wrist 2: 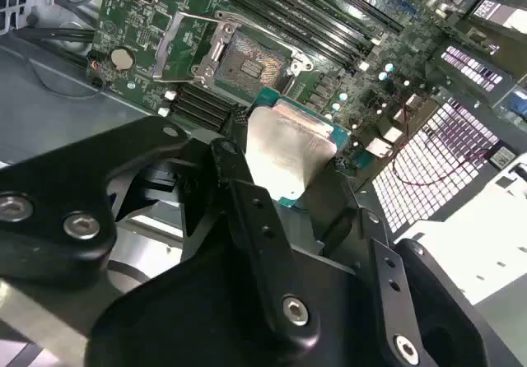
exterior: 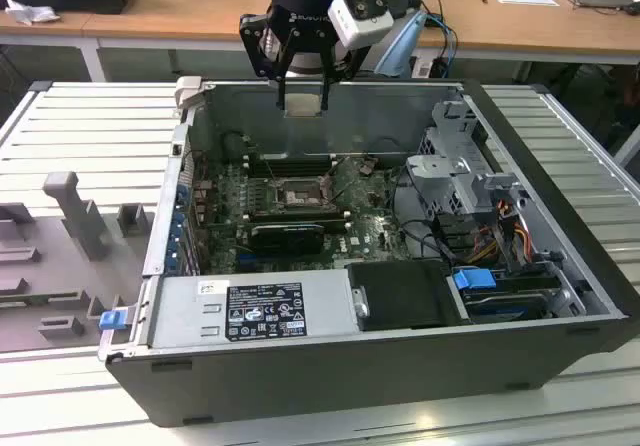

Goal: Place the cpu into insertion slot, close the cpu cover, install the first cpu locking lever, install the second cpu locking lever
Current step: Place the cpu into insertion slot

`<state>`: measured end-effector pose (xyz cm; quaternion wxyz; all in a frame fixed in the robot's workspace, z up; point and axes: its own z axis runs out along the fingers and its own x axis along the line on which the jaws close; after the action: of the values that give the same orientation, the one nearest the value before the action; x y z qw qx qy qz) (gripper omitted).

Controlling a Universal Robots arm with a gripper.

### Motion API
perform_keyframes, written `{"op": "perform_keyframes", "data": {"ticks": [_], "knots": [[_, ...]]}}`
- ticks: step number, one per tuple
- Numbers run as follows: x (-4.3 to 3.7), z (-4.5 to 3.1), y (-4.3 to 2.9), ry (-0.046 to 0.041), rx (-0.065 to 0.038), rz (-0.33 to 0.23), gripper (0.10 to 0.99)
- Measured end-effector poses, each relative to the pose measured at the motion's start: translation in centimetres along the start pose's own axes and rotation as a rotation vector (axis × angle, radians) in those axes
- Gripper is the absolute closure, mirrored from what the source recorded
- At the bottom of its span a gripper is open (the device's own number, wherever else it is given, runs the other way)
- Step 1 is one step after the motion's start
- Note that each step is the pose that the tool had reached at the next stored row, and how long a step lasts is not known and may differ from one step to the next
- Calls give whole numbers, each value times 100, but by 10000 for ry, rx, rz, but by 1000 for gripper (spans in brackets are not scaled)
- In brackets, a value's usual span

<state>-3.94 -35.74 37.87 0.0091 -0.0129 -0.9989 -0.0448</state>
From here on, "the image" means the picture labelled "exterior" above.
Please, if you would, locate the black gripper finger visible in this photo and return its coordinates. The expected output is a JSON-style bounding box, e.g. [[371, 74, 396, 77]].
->
[[238, 12, 297, 113], [319, 30, 375, 113]]

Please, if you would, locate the silver CPU plate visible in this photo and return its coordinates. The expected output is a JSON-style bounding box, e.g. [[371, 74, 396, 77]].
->
[[282, 93, 324, 118]]

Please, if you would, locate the metal socket cover frame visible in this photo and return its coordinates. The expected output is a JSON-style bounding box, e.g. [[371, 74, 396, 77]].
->
[[319, 167, 337, 203]]

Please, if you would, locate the black RAM slot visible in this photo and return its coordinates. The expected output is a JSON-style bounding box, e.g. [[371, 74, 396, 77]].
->
[[248, 163, 340, 172], [245, 213, 345, 224], [248, 168, 341, 178], [249, 158, 339, 166], [244, 219, 347, 232], [246, 207, 341, 217], [249, 153, 337, 161], [247, 202, 337, 211]]

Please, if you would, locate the CPU socket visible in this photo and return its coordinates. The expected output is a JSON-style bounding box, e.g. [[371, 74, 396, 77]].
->
[[272, 178, 334, 212]]

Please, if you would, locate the black plastic bay cover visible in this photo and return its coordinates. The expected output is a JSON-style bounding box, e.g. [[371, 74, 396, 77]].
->
[[347, 260, 464, 333]]

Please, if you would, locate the wooden desk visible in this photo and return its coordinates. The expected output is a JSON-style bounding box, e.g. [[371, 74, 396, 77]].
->
[[0, 0, 640, 83]]

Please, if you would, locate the grey metal drive cage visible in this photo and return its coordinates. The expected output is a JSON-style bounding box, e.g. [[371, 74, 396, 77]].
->
[[404, 98, 531, 217]]

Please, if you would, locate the green motherboard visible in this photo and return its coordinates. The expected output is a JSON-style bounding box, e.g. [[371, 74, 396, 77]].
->
[[192, 153, 416, 275]]

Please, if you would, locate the black graphics card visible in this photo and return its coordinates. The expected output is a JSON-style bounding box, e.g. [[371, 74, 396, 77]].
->
[[251, 223, 325, 256]]

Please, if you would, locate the crumpled white paper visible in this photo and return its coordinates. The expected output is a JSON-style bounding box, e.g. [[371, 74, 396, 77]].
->
[[3, 0, 62, 26]]

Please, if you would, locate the hard disk in blue carrier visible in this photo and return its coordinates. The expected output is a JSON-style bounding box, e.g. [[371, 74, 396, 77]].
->
[[449, 267, 556, 327]]

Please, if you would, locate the dark laptop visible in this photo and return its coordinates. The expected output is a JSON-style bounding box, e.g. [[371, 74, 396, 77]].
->
[[558, 0, 640, 17]]

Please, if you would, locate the silver power supply box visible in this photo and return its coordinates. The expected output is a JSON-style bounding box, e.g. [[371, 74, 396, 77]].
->
[[148, 269, 362, 350]]

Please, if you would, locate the grey parts rack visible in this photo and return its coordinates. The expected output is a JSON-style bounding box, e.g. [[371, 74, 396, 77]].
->
[[0, 169, 152, 353]]

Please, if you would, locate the blue case latch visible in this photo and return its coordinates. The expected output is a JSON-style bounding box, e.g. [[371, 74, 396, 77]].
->
[[99, 309, 126, 332]]

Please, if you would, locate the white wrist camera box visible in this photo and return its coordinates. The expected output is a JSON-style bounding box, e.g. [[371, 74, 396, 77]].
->
[[327, 0, 394, 50]]

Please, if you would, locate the pale grey case handle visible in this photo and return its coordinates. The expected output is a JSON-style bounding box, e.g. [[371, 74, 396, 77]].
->
[[173, 76, 217, 118]]

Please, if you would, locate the black wire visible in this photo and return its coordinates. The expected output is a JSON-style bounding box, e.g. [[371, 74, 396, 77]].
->
[[390, 165, 417, 262], [399, 218, 452, 261]]

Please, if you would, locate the yellow red wire bundle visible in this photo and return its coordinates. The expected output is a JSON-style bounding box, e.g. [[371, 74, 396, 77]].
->
[[469, 200, 532, 267]]

